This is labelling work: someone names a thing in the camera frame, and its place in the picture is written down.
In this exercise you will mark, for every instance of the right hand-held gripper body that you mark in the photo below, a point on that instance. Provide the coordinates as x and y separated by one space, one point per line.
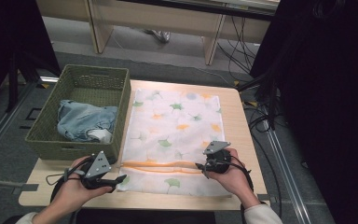
218 158

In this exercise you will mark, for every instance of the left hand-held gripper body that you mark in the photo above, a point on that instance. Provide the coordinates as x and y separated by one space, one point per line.
99 166

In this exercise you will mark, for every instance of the light blue denim garment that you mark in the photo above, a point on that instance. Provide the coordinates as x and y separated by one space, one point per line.
80 119

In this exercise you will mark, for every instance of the white leaf-print laundry bag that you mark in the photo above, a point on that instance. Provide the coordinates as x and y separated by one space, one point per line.
174 124

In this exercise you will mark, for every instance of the green woven basket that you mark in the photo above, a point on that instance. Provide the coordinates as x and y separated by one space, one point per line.
90 78

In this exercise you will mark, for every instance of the person's right hand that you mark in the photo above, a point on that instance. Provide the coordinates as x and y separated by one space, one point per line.
234 179

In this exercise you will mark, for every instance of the person's left hand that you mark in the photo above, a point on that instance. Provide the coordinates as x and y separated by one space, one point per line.
70 193

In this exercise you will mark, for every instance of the grey tape strip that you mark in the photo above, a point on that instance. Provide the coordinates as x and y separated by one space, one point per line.
26 187

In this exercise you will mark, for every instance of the black metal stand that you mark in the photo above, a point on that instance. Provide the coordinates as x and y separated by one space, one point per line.
12 84

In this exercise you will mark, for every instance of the black curtain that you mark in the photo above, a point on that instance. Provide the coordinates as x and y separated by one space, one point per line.
9 40
323 93

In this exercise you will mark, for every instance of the light wooden desk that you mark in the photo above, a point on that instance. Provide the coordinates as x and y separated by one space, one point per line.
155 21

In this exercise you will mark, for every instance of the metal floor rail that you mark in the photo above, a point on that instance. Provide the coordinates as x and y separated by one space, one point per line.
0 130
287 174

